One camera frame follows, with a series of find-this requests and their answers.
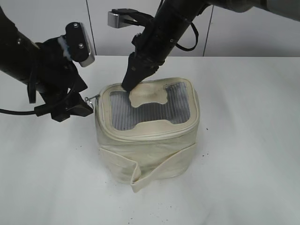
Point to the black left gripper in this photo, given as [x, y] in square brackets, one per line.
[54, 76]

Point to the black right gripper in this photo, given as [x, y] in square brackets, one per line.
[153, 45]

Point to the cream zippered bag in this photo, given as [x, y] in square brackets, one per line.
[149, 133]

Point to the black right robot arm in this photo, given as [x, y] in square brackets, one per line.
[192, 8]

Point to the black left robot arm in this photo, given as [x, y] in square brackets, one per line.
[15, 57]

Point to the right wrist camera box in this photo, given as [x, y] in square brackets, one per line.
[121, 17]

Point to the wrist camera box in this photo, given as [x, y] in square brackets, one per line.
[121, 17]
[78, 44]

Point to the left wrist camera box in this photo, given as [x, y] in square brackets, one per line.
[78, 44]

